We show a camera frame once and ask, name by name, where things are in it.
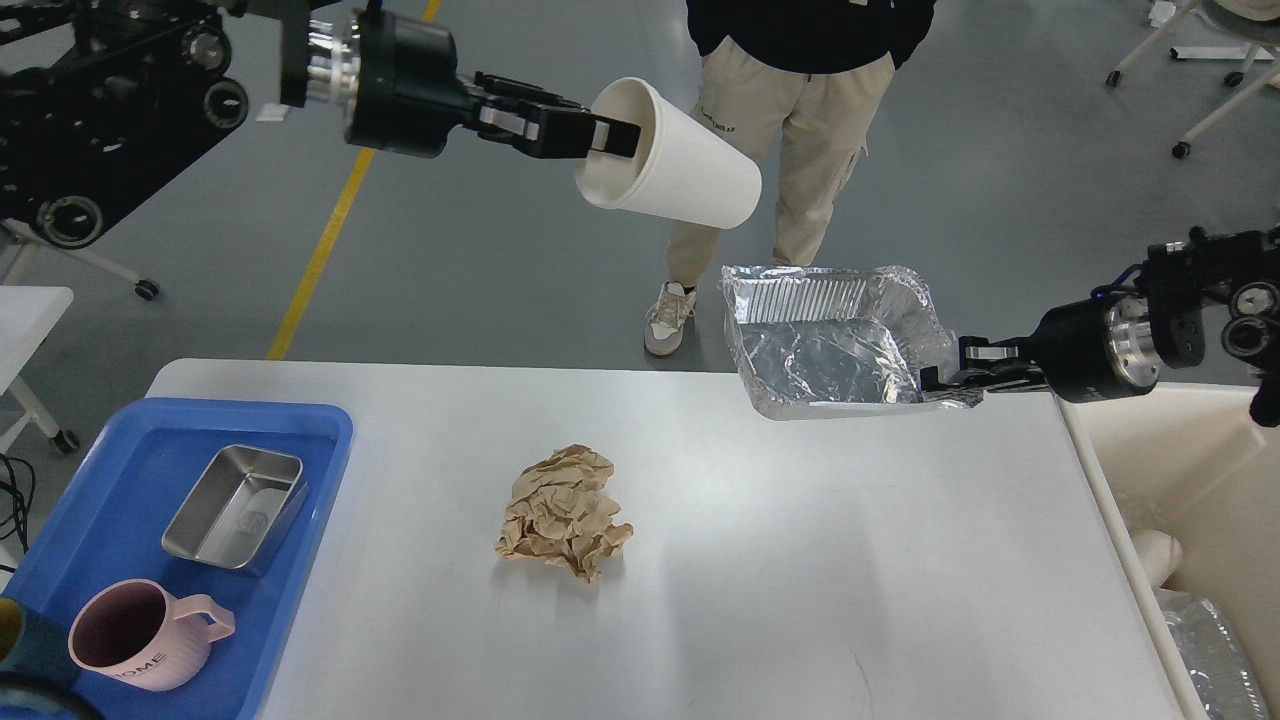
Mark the white paper on floor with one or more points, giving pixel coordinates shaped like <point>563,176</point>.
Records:
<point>272,112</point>

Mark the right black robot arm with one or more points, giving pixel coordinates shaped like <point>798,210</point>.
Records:
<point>1179,280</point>

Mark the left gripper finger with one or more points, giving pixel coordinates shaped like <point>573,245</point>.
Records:
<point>544,132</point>
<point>499,93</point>

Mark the pink ribbed mug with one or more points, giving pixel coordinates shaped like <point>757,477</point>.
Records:
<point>137,633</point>

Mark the white paper cup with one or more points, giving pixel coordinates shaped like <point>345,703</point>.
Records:
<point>680,169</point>

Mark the white side table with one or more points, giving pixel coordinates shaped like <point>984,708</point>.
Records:
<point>28,314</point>

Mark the crumpled brown paper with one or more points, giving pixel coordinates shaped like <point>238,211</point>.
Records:
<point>560,514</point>

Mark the white cup inside bin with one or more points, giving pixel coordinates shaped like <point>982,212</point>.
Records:
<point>1160,557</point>

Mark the blue plastic tray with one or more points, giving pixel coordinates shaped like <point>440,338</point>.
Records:
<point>109,524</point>

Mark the square steel tray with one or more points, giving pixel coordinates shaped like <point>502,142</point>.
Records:
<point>237,514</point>

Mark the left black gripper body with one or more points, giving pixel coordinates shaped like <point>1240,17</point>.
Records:
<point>395,80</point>

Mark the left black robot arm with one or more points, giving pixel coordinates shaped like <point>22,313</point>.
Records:
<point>144,92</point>

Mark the office chair base left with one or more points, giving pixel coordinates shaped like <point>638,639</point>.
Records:
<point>27,247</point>

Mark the foil tray inside bin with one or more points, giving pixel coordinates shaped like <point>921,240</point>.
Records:
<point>1216,663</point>

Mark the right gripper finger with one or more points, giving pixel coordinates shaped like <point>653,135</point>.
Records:
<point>980,351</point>
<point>979,381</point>

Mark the teal mug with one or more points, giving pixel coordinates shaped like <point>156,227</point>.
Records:
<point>34,645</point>

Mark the aluminium foil tray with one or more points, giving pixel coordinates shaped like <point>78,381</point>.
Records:
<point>821,343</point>

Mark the person in black top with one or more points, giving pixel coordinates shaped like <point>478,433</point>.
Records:
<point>810,74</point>

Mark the beige plastic bin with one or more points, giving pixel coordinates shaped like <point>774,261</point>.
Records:
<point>1187,460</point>

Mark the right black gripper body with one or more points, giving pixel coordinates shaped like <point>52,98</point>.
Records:
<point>1097,349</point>

